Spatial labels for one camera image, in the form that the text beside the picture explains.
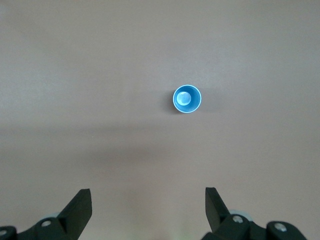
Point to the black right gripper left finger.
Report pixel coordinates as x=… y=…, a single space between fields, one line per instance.
x=72 y=217

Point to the blue plastic cup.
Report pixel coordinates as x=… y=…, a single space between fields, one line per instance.
x=193 y=105

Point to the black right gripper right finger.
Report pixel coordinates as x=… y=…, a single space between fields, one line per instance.
x=217 y=217

